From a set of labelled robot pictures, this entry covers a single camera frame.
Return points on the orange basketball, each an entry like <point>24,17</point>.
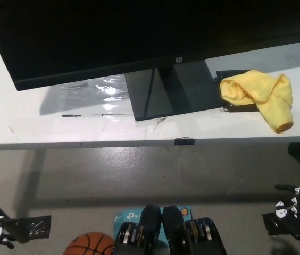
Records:
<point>86,244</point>

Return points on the yellow microfiber cloth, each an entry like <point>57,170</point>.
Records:
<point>251,85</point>

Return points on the teal tp-link cardboard box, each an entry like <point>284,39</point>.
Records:
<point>128,216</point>

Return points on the right robot hand panda glove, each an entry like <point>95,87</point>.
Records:
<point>299,215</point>

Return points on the black floor tape patch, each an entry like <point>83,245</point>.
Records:
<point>37,225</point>
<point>271,224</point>

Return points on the black HP computer monitor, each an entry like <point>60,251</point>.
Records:
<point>112,32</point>

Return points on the clear plastic tape sheet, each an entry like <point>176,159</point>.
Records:
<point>107,91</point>

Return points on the clear tape scrap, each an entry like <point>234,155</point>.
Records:
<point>158,123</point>

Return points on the black left robot leg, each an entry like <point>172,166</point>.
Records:
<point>150,220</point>

